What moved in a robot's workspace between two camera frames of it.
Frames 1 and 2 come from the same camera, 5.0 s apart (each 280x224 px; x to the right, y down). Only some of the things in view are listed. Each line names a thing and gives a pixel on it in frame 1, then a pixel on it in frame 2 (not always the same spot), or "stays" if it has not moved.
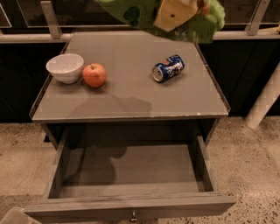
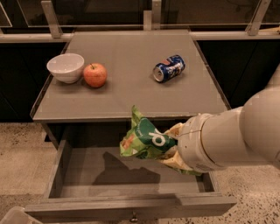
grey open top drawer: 108,178 stays
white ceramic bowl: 66,67 stays
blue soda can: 167,68 stays
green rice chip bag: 204,26 -> 144,140
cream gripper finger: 203,7 -> 190,145
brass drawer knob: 134,219 stays
